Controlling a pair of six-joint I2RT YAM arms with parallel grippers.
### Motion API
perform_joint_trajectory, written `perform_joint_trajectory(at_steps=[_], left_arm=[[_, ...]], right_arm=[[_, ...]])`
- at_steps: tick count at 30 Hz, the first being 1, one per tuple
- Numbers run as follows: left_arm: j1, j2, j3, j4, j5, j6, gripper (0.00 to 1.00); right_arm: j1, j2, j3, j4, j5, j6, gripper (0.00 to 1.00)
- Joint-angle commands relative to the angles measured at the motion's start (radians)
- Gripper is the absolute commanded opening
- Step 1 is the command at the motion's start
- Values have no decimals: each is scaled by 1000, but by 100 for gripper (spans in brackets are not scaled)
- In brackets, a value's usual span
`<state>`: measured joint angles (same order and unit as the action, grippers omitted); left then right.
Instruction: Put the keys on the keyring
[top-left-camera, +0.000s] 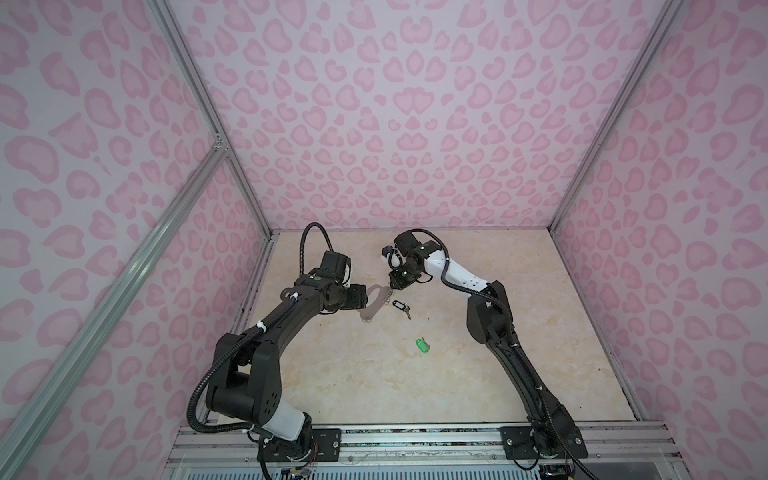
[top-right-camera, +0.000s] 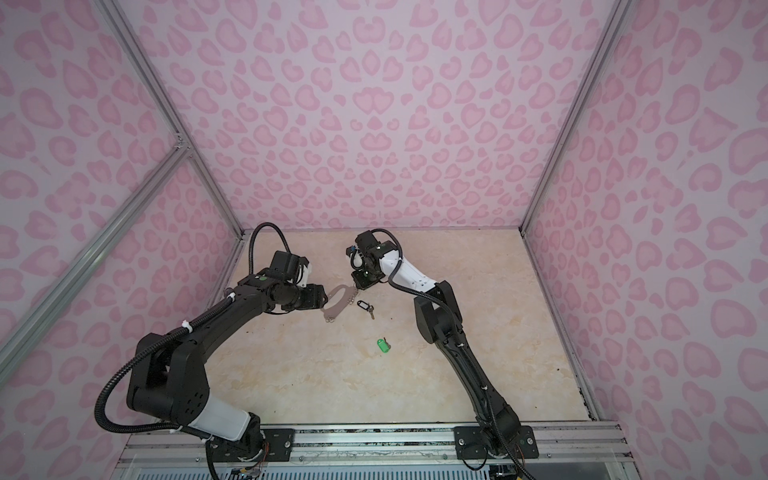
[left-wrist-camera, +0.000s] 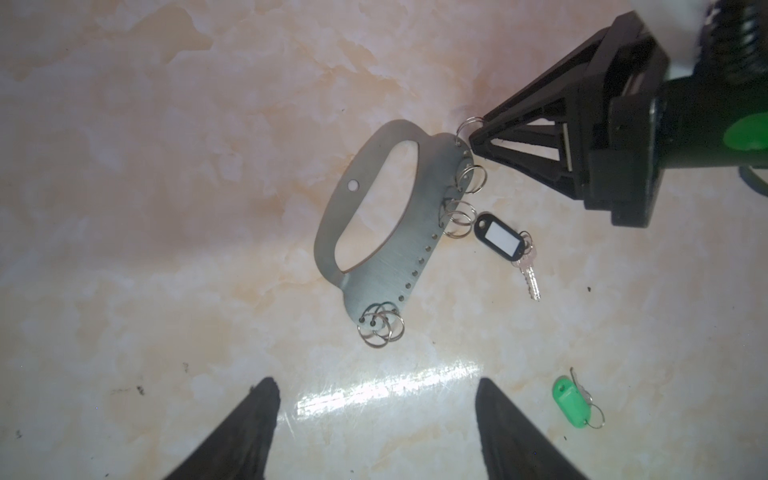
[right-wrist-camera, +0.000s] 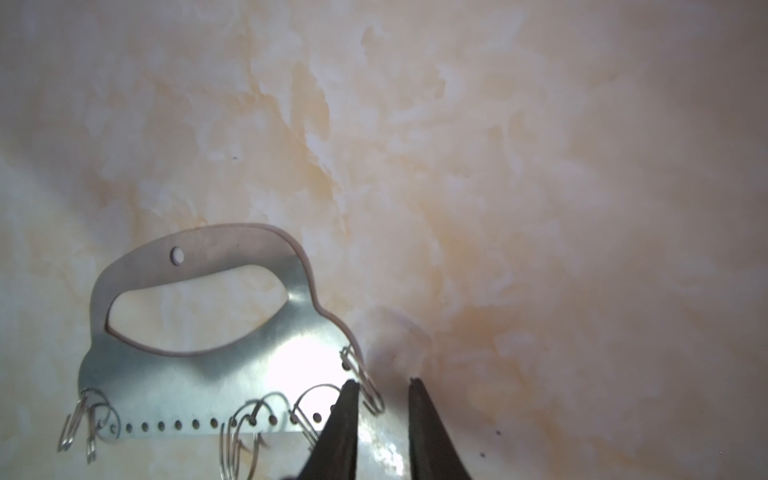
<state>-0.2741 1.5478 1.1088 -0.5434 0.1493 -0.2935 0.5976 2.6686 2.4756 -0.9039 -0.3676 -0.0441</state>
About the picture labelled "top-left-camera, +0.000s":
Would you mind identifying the metal key holder plate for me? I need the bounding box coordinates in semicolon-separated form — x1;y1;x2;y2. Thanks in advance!
359;284;393;323

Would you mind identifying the right corner aluminium post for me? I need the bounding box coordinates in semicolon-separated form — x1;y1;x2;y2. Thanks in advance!
548;0;687;238

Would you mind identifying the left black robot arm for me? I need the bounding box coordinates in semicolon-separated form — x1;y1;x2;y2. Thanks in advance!
196;251;367;450

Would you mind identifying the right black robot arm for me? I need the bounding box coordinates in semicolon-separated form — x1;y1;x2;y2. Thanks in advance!
381;228;588;461

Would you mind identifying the left corner aluminium post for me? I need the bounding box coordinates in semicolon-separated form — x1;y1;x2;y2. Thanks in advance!
146;0;273;239

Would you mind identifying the aluminium frame strut diagonal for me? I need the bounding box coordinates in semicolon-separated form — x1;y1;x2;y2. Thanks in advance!
0;143;229;475

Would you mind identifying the key with black tag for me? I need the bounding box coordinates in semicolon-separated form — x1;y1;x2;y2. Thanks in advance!
391;300;411;319

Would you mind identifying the key with green tag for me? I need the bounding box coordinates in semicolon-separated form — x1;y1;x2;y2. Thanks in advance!
415;338;430;353

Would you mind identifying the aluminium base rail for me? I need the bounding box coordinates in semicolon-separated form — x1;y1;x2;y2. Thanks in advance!
162;421;691;479

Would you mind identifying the corner aluminium post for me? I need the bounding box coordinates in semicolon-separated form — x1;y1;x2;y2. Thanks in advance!
146;0;273;239
548;0;687;238

